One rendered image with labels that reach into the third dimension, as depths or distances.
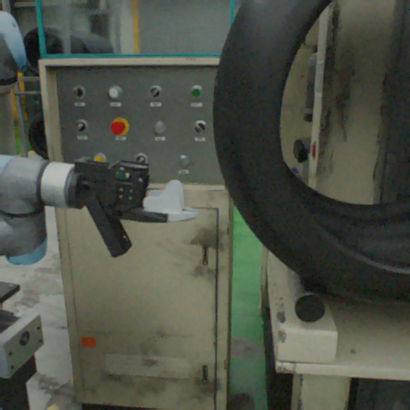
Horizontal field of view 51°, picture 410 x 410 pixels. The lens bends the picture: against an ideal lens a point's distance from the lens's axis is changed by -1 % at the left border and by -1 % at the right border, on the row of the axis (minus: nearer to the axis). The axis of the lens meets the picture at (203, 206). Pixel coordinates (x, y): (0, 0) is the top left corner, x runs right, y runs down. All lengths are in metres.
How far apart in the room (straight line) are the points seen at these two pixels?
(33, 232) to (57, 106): 0.67
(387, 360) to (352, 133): 0.46
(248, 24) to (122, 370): 1.30
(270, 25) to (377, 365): 0.52
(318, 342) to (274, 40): 0.44
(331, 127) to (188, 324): 0.81
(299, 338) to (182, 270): 0.74
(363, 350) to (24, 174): 0.62
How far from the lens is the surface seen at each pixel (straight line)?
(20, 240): 0.80
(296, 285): 0.70
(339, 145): 0.98
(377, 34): 0.98
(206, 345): 1.51
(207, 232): 1.32
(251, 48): 0.56
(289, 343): 0.70
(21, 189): 0.76
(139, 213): 0.69
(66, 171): 0.73
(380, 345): 0.80
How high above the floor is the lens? 1.24
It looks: 18 degrees down
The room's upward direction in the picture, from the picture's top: straight up
